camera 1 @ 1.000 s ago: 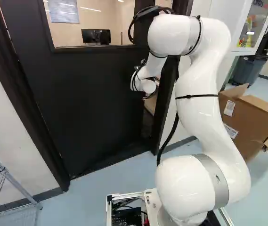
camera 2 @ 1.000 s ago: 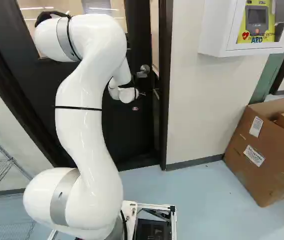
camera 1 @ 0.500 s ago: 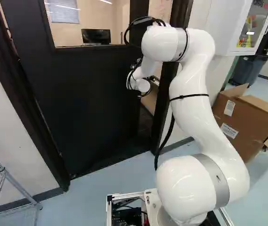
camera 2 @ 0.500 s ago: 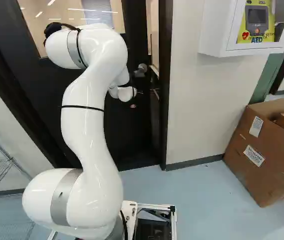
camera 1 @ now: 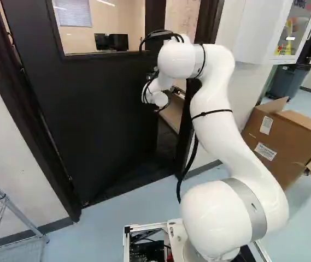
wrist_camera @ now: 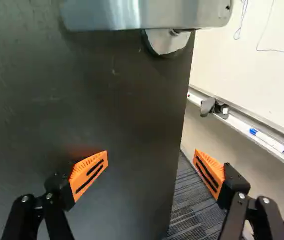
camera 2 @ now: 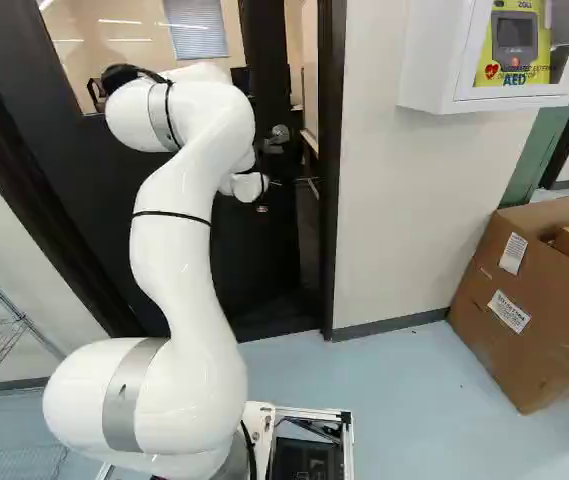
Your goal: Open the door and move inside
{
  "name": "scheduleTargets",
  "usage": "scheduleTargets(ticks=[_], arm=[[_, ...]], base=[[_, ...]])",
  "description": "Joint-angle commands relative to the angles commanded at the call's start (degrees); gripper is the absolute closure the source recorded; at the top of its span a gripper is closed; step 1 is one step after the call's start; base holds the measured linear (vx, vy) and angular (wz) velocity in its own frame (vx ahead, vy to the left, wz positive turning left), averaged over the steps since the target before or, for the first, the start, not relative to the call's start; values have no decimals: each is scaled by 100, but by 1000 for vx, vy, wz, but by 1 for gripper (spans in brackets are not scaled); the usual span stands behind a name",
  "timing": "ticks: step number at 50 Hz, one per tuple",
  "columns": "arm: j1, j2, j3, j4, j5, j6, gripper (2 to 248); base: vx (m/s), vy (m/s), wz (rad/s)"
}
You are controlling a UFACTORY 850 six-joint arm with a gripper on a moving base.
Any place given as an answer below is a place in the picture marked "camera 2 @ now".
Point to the black door with glass pane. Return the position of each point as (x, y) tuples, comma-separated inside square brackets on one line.
[(89, 165)]

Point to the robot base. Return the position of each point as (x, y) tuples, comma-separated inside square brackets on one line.
[(309, 450)]

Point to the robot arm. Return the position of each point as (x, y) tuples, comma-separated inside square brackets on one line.
[(189, 280)]

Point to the large cardboard box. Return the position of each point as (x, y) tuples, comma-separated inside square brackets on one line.
[(539, 340)]

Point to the yellow defibrillator unit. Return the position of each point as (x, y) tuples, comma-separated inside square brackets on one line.
[(514, 60)]

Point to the black door frame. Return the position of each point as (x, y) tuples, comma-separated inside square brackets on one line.
[(333, 150)]

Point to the white wall cabinet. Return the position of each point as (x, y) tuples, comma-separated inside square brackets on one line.
[(429, 60)]

